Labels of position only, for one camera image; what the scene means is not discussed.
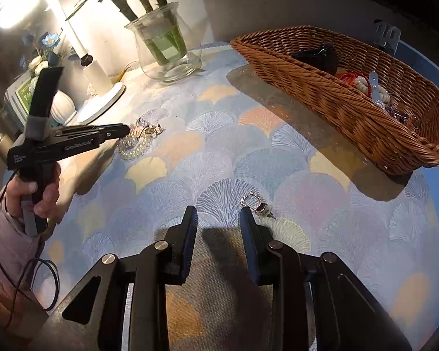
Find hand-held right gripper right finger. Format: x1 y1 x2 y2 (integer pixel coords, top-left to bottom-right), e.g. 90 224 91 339
239 206 414 351

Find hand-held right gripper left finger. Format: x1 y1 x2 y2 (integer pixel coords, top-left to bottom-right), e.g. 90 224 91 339
33 206 198 351

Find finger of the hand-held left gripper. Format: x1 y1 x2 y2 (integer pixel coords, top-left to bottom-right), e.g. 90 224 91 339
53 123 131 141

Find clear bead bracelet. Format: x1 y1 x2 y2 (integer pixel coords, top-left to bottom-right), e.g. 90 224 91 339
116 132 155 162

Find silver charm bracelet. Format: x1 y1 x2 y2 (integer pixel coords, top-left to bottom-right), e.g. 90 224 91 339
241 192 279 221

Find gold charm bracelet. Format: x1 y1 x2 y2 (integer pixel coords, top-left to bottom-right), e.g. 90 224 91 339
132 119 165 140

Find brown wicker basket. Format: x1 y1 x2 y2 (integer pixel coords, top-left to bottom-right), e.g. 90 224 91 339
230 25 439 176

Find red string bracelet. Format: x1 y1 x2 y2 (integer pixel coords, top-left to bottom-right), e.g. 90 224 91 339
338 72 370 97

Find cream spiral hair tie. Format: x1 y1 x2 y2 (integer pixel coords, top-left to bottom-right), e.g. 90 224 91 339
351 77 390 103

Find metal hair clip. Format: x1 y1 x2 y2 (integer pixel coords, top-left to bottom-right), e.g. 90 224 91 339
382 97 412 125

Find black smartwatch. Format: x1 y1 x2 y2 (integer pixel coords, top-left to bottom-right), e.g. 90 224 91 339
291 43 339 74

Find crystal bead bracelet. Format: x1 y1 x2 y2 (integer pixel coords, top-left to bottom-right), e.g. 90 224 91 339
367 70 388 106

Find person's left forearm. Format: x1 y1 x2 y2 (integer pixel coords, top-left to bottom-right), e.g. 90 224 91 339
0 190 46 337

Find person's left hand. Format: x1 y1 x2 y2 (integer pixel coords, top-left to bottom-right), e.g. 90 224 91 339
4 161 61 224

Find beige cylindrical bottle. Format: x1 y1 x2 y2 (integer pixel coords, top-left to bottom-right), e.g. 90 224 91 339
0 133 23 169

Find white ribbed vase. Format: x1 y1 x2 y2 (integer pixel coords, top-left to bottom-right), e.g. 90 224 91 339
49 91 77 124

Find green booklet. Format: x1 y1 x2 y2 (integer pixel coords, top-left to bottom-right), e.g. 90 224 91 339
4 77 41 128

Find white desk lamp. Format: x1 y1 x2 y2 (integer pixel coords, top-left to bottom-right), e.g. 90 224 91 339
0 0 126 125

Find clear glass vase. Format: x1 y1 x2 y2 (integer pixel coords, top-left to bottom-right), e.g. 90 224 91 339
124 1 204 83

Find fan-patterned tablecloth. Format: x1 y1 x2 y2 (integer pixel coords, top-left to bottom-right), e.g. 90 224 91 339
2 42 439 351

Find blue and cream artificial flowers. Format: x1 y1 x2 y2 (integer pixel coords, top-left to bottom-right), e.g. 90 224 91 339
20 31 81 96

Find black cable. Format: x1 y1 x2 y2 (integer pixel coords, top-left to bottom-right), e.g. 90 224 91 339
0 170 61 330

